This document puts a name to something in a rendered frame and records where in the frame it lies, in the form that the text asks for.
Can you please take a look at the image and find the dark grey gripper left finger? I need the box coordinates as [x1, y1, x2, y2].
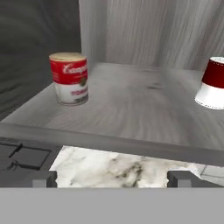
[17, 170, 58, 189]

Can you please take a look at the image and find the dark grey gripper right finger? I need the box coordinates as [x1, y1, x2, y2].
[166, 170, 207, 189]

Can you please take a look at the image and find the grey wooden cabinet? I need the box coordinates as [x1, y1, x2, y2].
[0, 0, 224, 168]

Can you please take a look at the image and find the dark grey hob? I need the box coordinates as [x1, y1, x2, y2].
[0, 136, 63, 188]

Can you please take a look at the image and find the red and white soup can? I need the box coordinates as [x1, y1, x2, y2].
[48, 52, 89, 107]

